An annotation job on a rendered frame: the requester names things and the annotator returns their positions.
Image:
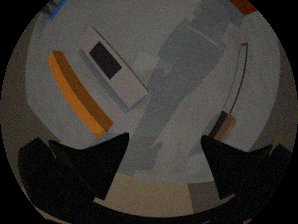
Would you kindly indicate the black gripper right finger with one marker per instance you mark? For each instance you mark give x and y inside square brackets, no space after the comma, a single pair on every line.
[229,165]

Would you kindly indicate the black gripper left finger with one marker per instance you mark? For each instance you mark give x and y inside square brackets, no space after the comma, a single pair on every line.
[96,166]

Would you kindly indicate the blue flat strip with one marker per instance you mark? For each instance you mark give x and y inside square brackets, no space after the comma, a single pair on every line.
[54,12]

